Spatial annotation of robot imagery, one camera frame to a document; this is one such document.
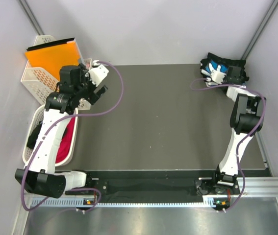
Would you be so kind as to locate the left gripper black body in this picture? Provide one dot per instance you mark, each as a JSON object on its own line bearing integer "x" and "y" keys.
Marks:
{"x": 88, "y": 88}

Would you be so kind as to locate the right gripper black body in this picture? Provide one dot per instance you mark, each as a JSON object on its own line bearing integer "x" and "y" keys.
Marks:
{"x": 240, "y": 79}

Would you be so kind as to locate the black t shirt flower print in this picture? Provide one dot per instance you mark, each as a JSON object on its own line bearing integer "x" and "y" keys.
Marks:
{"x": 222, "y": 64}

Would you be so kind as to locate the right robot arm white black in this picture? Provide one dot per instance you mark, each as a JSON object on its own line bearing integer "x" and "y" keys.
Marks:
{"x": 246, "y": 120}

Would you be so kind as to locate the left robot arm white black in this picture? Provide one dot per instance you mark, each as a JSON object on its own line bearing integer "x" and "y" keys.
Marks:
{"x": 39, "y": 176}

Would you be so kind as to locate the folded black t shirt stack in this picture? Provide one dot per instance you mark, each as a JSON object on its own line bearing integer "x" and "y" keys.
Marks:
{"x": 210, "y": 83}

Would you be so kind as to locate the white perforated file organizer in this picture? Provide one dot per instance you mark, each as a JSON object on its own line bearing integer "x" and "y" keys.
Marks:
{"x": 41, "y": 83}

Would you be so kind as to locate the orange folder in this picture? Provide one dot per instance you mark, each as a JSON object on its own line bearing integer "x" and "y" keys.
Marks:
{"x": 52, "y": 59}

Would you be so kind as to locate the red garment in basket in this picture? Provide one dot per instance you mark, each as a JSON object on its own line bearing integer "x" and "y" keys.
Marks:
{"x": 65, "y": 144}

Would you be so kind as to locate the white oval laundry basket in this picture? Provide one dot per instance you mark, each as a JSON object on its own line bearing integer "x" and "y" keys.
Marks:
{"x": 38, "y": 117}

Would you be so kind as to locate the black folder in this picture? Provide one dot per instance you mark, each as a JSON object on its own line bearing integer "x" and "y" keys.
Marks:
{"x": 50, "y": 44}

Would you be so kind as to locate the black garment in basket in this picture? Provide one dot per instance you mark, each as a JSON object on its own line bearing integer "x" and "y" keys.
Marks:
{"x": 31, "y": 142}

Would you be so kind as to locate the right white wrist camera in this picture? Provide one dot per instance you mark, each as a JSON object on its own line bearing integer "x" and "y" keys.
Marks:
{"x": 215, "y": 75}

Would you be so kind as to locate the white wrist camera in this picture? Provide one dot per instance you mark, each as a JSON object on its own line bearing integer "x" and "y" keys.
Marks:
{"x": 98, "y": 72}
{"x": 215, "y": 75}

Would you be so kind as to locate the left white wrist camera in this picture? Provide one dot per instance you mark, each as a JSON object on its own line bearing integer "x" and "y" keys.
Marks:
{"x": 98, "y": 72}

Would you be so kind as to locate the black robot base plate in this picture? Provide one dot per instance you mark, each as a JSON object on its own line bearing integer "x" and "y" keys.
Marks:
{"x": 147, "y": 186}

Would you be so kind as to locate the aluminium frame rail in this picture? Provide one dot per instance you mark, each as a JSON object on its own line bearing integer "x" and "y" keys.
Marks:
{"x": 250, "y": 187}

